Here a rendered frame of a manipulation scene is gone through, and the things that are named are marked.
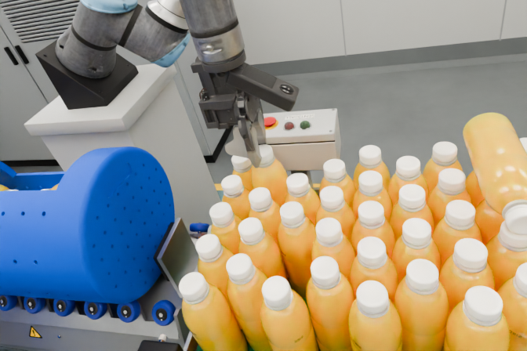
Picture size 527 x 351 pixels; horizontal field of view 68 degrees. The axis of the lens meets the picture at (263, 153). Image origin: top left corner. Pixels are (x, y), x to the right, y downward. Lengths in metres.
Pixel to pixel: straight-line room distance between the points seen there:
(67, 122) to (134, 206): 0.44
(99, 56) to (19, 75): 1.99
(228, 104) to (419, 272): 0.37
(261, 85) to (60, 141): 0.74
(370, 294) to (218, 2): 0.44
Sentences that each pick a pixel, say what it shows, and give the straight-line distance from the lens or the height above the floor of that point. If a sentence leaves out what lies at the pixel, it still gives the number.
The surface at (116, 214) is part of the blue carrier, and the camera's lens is 0.72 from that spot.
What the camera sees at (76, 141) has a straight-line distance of 1.19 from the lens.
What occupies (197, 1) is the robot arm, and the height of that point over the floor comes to 1.44.
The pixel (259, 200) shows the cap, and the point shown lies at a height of 1.11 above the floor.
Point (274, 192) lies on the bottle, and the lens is 0.74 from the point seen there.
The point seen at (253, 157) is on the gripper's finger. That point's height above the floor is 1.17.
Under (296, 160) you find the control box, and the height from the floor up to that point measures 1.03.
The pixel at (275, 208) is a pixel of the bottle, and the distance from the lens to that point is 0.71.
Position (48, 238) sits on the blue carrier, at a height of 1.18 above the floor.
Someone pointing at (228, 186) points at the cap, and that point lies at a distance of 0.73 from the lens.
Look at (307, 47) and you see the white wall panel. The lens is 3.48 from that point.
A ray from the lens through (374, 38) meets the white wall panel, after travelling 3.41.
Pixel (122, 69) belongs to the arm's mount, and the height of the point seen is 1.19.
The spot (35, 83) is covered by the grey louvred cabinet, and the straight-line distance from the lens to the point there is 3.04.
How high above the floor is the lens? 1.57
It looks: 36 degrees down
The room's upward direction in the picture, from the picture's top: 15 degrees counter-clockwise
